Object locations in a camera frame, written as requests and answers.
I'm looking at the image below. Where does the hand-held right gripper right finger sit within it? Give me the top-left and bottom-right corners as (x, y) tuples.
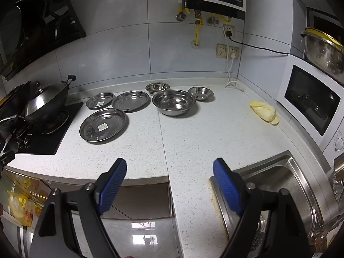
(213, 158), (315, 258)

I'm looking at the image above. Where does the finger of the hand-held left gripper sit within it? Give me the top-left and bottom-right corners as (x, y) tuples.
(0, 150), (16, 168)

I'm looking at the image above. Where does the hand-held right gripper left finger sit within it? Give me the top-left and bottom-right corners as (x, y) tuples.
(28, 158), (127, 258)

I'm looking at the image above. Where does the large steel plate with sticker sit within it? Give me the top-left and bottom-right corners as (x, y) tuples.
(79, 108), (129, 142)

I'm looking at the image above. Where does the medium steel plate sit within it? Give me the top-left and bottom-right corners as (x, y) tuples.
(111, 91), (151, 112)

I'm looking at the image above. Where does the small steel plate with sticker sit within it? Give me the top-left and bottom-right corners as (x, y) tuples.
(86, 92), (115, 110)

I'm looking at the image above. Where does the large steel bowl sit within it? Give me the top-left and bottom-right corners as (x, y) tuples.
(152, 89), (196, 117)

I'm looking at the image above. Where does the black pan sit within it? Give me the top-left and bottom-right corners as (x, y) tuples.
(0, 113), (31, 141)

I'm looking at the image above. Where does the black glass gas stove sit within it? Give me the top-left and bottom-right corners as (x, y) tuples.
(0, 101), (84, 155)

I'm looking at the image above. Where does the yellow oil bottle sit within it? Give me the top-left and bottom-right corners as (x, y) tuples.
(7, 190), (37, 227)

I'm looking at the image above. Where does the stainless steel sink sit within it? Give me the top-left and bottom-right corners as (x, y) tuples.
(210, 150), (344, 258)

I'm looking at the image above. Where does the steel wok lid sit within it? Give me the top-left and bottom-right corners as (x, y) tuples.
(24, 82), (68, 117)

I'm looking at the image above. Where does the black wok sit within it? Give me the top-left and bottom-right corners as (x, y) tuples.
(22, 75), (77, 127)

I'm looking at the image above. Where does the yellow cloth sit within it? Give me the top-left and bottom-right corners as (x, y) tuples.
(249, 101), (280, 125)

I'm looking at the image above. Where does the small steel bowl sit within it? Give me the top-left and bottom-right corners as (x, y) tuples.
(145, 83), (170, 96)
(188, 86), (214, 101)

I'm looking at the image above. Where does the steel faucet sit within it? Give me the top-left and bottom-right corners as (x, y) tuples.
(326, 156), (344, 202)

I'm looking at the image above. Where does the white microwave oven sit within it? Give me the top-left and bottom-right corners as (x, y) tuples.
(277, 55), (344, 162)

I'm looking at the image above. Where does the black range hood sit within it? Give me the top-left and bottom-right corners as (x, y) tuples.
(0, 0), (86, 81)

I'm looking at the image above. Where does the steel basin with yellow rim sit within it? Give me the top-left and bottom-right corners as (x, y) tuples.
(300, 27), (344, 84)

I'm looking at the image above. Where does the white countertop oven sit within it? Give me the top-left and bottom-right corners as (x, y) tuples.
(292, 0), (344, 60)

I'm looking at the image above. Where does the white power cable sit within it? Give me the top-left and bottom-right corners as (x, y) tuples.
(224, 52), (244, 90)

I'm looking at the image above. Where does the double wall socket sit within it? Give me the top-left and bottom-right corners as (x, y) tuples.
(217, 44), (240, 59)

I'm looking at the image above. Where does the black power cable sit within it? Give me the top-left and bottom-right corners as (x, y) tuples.
(225, 30), (292, 56)

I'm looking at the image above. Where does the yellow gas hose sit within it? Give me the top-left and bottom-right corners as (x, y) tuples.
(194, 18), (202, 47)

